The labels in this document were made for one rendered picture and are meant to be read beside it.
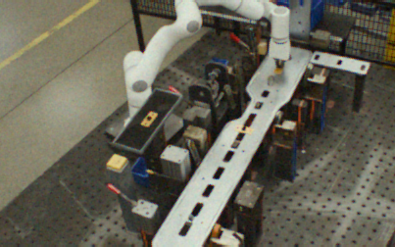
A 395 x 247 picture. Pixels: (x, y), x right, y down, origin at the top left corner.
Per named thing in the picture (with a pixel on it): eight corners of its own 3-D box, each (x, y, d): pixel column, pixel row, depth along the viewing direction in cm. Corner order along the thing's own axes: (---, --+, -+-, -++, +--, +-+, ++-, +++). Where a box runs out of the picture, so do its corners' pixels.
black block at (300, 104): (305, 153, 278) (308, 110, 258) (284, 147, 282) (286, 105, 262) (310, 142, 283) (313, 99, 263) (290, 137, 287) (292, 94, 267)
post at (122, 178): (138, 237, 250) (121, 173, 219) (124, 231, 253) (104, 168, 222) (147, 224, 255) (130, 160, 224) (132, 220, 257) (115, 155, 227)
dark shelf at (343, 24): (345, 43, 291) (345, 38, 288) (193, 12, 324) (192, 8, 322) (356, 21, 304) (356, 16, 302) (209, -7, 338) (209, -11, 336)
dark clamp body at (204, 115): (214, 178, 271) (208, 122, 245) (189, 171, 276) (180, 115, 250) (222, 163, 278) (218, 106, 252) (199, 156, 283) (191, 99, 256)
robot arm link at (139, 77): (138, 78, 274) (142, 100, 263) (119, 69, 268) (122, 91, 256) (203, 5, 252) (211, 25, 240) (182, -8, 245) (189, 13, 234)
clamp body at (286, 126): (292, 185, 264) (295, 133, 240) (269, 177, 268) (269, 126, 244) (299, 172, 269) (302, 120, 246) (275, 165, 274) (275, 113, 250)
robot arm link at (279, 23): (269, 29, 268) (274, 39, 261) (268, 6, 259) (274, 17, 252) (284, 25, 269) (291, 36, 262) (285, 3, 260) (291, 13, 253)
